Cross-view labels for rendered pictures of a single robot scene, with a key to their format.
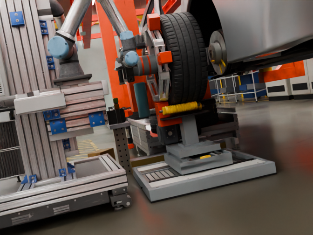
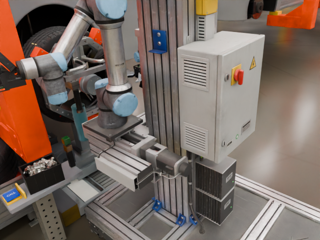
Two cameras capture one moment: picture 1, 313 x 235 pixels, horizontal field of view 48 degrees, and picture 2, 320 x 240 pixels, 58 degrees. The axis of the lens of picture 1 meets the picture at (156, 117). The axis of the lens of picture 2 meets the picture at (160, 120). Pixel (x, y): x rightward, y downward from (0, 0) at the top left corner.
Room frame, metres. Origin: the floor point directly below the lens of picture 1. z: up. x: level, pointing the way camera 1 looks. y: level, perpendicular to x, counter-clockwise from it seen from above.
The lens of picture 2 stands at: (3.14, 1.84, 1.53)
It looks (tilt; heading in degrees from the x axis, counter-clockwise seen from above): 29 degrees down; 238
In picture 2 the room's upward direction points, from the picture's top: 4 degrees counter-clockwise
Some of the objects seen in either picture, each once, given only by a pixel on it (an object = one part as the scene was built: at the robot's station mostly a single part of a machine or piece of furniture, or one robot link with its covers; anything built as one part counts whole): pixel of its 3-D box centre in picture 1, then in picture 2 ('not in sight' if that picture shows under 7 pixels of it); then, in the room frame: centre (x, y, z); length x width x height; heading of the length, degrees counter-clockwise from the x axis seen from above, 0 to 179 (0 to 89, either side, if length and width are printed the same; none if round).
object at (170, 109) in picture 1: (179, 107); not in sight; (2.47, -0.17, 0.51); 0.29 x 0.06 x 0.06; 101
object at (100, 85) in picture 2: not in sight; (108, 92); (2.64, 0.59, 0.98); 0.13 x 0.12 x 0.14; 90
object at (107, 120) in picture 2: not in sight; (111, 113); (2.64, 0.58, 0.87); 0.15 x 0.15 x 0.10
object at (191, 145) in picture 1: (188, 131); (82, 136); (2.60, -0.22, 0.32); 0.40 x 0.30 x 0.28; 11
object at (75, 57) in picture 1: (66, 50); not in sight; (2.15, 0.46, 0.98); 0.13 x 0.12 x 0.14; 178
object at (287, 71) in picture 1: (275, 68); not in sight; (5.34, -1.89, 0.69); 0.52 x 0.17 x 0.35; 101
